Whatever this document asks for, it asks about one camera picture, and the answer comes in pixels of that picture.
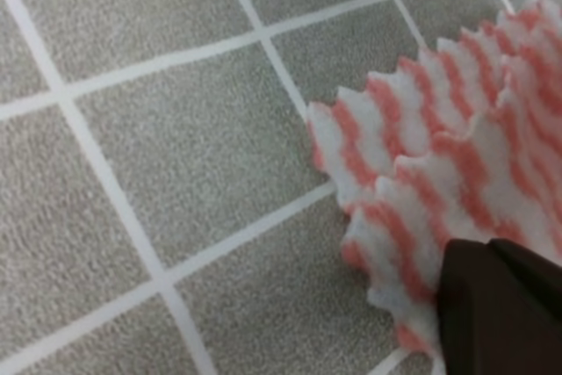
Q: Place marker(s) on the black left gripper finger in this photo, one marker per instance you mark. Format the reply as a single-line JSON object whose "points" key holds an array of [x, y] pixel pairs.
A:
{"points": [[499, 309]]}

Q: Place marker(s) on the pink striped towel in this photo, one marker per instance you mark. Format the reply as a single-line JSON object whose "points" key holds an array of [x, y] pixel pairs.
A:
{"points": [[463, 142]]}

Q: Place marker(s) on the grey checked tablecloth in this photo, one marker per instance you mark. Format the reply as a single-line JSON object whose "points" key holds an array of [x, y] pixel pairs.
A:
{"points": [[160, 213]]}

